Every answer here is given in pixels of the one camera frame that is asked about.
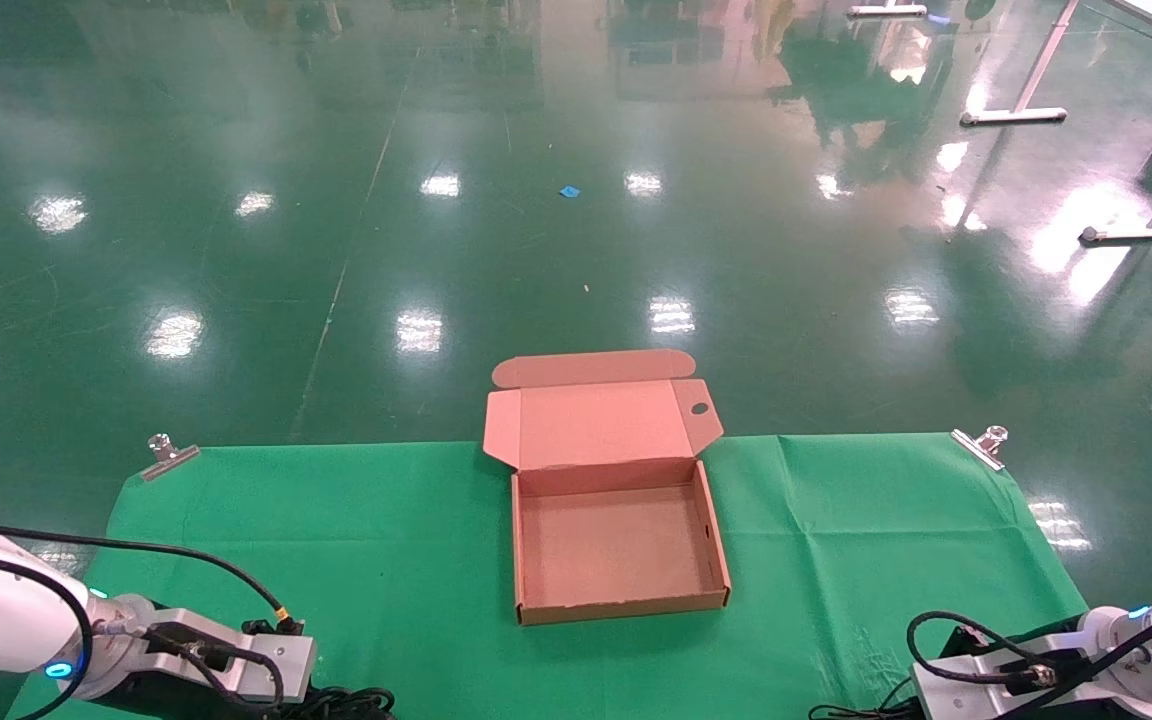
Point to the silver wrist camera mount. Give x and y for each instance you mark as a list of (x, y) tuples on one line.
[(256, 655), (956, 695)]

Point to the silver binder clip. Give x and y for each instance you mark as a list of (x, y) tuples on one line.
[(976, 448), (171, 462)]

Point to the white floor bar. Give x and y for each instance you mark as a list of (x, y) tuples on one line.
[(886, 10)]

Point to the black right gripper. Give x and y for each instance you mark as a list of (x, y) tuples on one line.
[(1056, 640)]

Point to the open brown cardboard box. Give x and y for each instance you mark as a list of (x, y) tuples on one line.
[(616, 550)]

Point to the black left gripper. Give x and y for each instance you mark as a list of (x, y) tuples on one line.
[(166, 705)]

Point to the green tablecloth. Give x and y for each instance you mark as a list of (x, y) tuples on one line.
[(386, 560)]

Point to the white table leg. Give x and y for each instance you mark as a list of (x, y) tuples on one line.
[(1146, 232), (1011, 115)]

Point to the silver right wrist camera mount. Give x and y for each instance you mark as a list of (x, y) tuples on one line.
[(956, 695)]

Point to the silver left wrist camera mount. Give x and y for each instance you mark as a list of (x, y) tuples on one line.
[(256, 655)]

